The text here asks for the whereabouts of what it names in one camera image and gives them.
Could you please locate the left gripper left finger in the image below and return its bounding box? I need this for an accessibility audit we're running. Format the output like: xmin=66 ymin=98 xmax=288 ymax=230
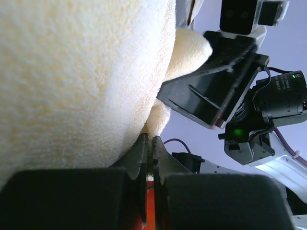
xmin=0 ymin=134 xmax=149 ymax=230

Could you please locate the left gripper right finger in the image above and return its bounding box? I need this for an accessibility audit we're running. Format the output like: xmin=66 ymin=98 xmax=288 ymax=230
xmin=152 ymin=137 xmax=294 ymax=230

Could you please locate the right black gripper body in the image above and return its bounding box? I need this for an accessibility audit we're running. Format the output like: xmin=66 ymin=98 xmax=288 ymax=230
xmin=223 ymin=54 xmax=270 ymax=128

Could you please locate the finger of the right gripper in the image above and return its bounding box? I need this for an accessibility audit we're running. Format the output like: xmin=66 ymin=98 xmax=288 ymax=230
xmin=157 ymin=42 xmax=256 ymax=127
xmin=202 ymin=31 xmax=254 ymax=72

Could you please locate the yellow cream towel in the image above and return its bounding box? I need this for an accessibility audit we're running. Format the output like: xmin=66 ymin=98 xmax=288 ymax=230
xmin=0 ymin=0 xmax=213 ymax=185

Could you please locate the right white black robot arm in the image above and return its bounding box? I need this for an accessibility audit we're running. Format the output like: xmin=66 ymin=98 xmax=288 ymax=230
xmin=154 ymin=31 xmax=307 ymax=230

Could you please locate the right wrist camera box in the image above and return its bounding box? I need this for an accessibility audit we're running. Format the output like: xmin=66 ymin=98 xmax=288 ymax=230
xmin=219 ymin=0 xmax=290 ymax=40

